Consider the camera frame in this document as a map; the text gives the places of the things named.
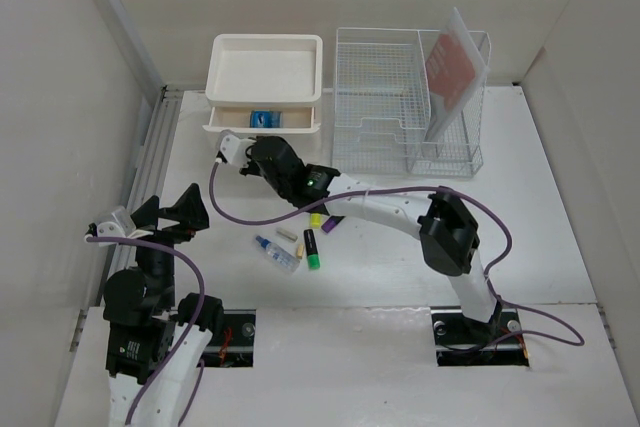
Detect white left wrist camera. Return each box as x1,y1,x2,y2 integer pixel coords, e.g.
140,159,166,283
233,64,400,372
84,206,136,246

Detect green highlighter marker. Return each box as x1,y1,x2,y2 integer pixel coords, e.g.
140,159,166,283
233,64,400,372
303,229,321,270

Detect yellow highlighter marker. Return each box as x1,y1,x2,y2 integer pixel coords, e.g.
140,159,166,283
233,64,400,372
310,213,323,228

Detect white top drawer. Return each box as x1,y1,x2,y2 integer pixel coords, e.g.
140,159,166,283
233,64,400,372
202,107,321,134

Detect white wire mesh file rack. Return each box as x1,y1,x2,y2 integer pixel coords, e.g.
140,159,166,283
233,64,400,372
332,27,485,179

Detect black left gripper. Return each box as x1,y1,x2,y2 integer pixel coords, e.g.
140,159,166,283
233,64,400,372
128,181,207,307

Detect clear mesh document pouch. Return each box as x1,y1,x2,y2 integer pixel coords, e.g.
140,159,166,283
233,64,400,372
425,8,488,143

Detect grey eraser stick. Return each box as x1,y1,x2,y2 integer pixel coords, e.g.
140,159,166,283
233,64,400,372
276,227,298,242

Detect blue round jar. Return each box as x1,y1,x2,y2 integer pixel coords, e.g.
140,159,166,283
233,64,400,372
249,110,282,129

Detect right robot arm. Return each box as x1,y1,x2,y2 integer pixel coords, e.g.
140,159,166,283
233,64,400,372
234,136,502,345

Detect purple highlighter marker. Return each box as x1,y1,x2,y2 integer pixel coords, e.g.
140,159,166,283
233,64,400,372
321,216,343,234

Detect clear spray bottle blue cap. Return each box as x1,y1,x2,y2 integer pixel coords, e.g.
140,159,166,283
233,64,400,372
255,236,300,274

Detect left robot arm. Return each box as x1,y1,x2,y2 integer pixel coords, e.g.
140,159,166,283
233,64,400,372
94,184,224,426

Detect white drawer organizer body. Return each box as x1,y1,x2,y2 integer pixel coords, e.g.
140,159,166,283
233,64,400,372
202,33,325,168

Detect aluminium rail frame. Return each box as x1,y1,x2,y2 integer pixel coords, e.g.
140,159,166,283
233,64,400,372
99,85,184,308

